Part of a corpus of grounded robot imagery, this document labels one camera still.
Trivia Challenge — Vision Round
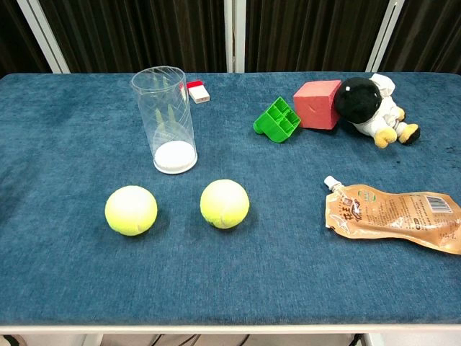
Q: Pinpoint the clear plastic tube container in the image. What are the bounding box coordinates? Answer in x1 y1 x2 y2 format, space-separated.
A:
130 66 199 175

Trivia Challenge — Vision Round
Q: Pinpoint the yellow tennis ball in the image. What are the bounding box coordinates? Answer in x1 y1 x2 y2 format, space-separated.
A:
200 179 251 230
104 185 158 237

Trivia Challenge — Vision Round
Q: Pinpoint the small red white box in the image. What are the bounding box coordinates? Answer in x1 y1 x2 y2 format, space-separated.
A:
186 80 211 105

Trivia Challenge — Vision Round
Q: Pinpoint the white slanted frame post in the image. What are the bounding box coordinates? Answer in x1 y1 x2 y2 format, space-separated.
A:
16 0 71 74
365 0 406 72

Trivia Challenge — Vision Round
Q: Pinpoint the orange spouted sauce pouch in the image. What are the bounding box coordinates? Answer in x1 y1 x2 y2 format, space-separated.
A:
323 175 461 256

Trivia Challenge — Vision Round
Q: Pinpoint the red foam cube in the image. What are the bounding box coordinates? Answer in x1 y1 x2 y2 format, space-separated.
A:
292 79 342 130

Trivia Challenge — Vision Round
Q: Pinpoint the black white plush toy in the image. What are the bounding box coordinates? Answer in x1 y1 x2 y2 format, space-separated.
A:
334 73 421 149

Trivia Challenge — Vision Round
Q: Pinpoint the dark pleated curtain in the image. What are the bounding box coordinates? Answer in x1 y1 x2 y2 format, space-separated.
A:
0 0 461 79

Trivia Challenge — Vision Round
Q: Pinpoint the green plastic compartment block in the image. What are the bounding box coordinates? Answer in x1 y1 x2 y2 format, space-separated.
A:
253 96 302 144

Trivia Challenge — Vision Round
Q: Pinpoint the white vertical frame post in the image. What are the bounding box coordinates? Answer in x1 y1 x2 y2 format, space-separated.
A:
223 0 247 73

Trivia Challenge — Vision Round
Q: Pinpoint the blue fabric tablecloth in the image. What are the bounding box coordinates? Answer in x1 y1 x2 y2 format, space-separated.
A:
0 71 461 327

